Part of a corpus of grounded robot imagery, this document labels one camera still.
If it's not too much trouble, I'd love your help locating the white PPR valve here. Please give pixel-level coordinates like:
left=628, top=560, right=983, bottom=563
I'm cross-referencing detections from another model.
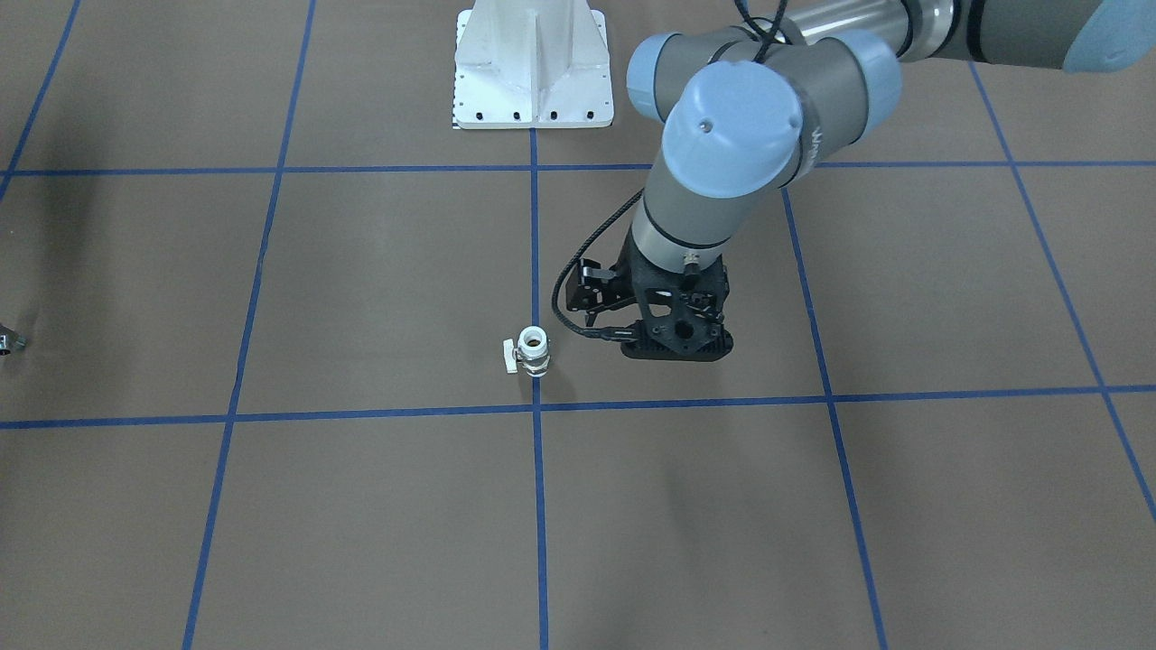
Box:
left=502, top=326, right=553, bottom=378

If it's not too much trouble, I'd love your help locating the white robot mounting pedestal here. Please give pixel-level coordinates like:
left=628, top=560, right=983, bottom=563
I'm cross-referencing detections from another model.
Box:
left=452, top=1, right=615, bottom=130

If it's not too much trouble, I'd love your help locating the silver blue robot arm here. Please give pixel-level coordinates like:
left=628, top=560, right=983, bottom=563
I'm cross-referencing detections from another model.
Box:
left=600, top=1, right=1153, bottom=362

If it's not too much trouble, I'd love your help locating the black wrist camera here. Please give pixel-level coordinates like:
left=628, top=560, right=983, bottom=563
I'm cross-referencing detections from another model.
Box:
left=564, top=256, right=628, bottom=328

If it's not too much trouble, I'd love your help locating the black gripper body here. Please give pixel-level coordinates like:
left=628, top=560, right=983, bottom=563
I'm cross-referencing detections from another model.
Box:
left=618, top=242, right=734, bottom=362

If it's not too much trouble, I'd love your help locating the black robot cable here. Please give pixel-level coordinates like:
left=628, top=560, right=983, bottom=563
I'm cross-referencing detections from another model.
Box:
left=553, top=187, right=649, bottom=342

